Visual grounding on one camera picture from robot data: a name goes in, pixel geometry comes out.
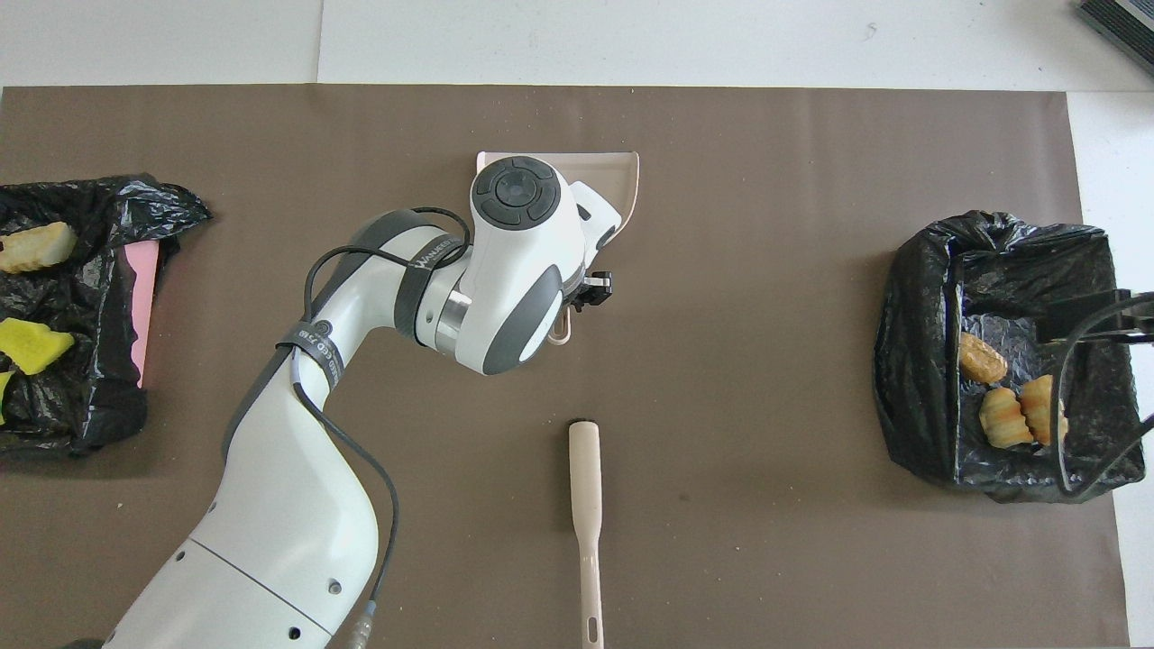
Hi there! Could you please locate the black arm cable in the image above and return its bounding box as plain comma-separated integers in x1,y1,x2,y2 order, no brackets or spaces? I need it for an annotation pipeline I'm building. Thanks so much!
288,207,474,623
1053,293,1154,498

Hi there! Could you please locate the striped orange toy croissant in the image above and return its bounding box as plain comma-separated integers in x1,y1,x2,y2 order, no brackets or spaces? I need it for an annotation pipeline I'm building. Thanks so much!
980,388,1035,449

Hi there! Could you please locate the notched yellow sponge piece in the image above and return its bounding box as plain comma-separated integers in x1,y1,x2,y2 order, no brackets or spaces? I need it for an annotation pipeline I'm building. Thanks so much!
0,317,76,376

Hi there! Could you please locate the pale pink plastic dustpan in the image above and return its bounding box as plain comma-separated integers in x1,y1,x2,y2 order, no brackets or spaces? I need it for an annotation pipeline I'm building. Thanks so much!
476,151,640,347

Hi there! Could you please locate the pale tan toy bread piece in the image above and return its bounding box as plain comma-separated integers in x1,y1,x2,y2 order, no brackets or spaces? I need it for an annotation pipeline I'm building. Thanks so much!
1019,375,1069,446

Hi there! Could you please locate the brown toy bread bun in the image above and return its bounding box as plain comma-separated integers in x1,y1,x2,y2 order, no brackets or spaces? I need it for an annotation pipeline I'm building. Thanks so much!
958,333,1009,386

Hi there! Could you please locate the pink plastic bin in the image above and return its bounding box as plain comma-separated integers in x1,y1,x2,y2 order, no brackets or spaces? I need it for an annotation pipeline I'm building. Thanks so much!
120,242,160,389

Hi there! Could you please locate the box-shaped black bag lined bin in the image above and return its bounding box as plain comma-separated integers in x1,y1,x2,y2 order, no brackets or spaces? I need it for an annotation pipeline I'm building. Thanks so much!
873,211,1148,504

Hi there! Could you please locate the beige stone-like chunk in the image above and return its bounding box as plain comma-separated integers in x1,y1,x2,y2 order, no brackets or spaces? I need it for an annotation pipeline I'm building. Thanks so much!
0,222,78,274

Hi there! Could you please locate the dark ribbed grille object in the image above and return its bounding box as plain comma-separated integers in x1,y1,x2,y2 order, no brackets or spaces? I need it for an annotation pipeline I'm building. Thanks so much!
1077,0,1154,75

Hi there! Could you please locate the brown paper table mat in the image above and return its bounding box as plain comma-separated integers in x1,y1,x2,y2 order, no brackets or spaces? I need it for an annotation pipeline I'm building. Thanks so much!
0,85,1132,649

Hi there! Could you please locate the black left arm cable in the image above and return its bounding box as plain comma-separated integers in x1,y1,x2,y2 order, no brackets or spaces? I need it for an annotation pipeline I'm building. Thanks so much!
288,207,474,623

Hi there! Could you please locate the crumpled black trash bag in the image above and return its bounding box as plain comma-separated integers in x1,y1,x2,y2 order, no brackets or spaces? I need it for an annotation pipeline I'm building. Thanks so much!
0,174,214,457

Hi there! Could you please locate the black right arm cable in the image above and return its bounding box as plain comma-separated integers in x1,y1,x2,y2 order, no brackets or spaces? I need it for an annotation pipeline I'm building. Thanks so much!
1053,293,1154,498

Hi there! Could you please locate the beige hand brush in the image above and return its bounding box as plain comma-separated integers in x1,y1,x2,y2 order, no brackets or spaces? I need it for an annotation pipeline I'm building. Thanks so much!
568,419,605,649

